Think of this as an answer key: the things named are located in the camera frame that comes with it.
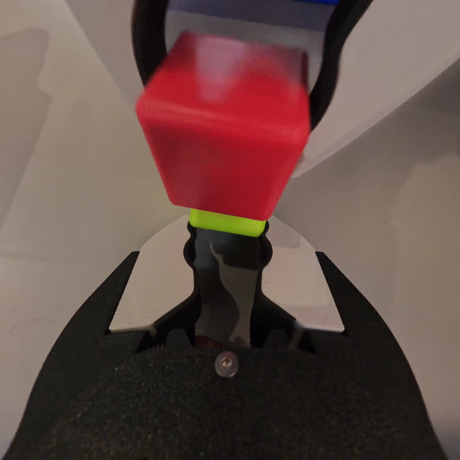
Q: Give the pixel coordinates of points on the red cube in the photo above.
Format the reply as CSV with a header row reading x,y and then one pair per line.
x,y
222,136

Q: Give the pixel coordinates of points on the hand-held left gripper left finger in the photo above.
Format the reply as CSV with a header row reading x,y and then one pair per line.
x,y
151,287

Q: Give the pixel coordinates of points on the blue plastic bin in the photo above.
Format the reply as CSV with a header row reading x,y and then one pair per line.
x,y
316,2

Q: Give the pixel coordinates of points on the green cube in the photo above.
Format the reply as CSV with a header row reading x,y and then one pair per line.
x,y
226,224

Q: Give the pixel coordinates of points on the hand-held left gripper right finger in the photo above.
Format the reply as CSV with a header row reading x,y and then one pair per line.
x,y
302,287

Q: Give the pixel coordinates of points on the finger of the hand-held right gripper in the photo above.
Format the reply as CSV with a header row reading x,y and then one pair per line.
x,y
107,28
395,54

